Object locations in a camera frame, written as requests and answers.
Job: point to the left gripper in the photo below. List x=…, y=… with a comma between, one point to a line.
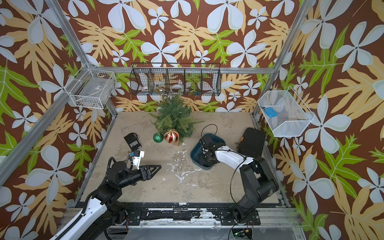
x=145, y=172

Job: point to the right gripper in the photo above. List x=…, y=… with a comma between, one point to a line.
x=201, y=160

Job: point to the green glitter ball ornament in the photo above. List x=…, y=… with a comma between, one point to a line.
x=158, y=137

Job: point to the red gold striped ornament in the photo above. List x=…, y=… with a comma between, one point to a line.
x=172, y=136

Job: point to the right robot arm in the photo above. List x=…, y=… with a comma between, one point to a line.
x=258, y=180

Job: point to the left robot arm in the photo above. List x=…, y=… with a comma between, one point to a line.
x=102, y=208

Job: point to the small green christmas tree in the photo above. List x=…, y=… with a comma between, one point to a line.
x=174, y=114

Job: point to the teal plastic bin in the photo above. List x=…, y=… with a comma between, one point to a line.
x=218, y=142

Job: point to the black pad right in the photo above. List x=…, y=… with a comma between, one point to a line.
x=252, y=143

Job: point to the blue object in basket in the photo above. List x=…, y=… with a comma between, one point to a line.
x=270, y=112

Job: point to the white mesh basket right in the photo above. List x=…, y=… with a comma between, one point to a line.
x=294, y=116

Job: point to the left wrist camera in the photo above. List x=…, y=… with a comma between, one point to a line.
x=135, y=159

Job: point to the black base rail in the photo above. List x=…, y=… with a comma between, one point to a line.
x=225, y=214

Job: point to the black wire basket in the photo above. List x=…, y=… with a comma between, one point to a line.
x=162, y=79

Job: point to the electronics board with cables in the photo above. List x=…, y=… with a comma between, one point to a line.
x=242, y=234

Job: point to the white wire basket left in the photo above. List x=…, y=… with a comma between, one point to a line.
x=92, y=88

